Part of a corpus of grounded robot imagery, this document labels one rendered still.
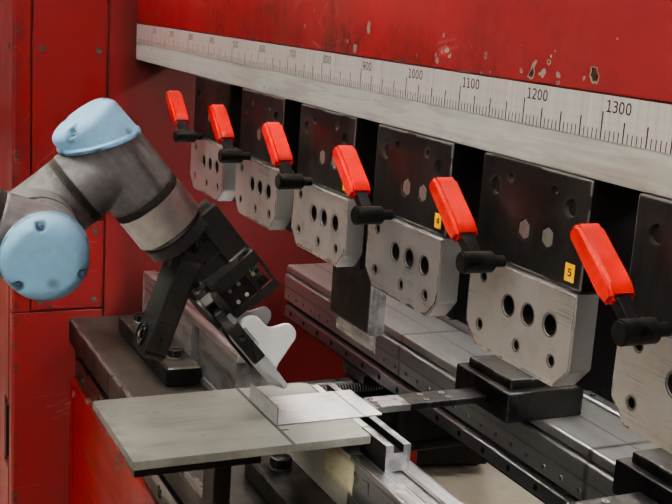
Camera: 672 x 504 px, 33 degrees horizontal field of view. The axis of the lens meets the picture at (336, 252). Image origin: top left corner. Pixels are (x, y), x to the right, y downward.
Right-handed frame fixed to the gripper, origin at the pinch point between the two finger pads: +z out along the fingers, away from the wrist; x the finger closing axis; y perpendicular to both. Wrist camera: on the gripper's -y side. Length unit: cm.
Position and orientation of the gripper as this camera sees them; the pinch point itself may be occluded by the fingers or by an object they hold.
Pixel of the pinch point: (263, 374)
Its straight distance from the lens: 125.9
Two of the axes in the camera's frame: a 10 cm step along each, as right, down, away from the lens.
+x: -4.2, -2.2, 8.8
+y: 7.4, -6.5, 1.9
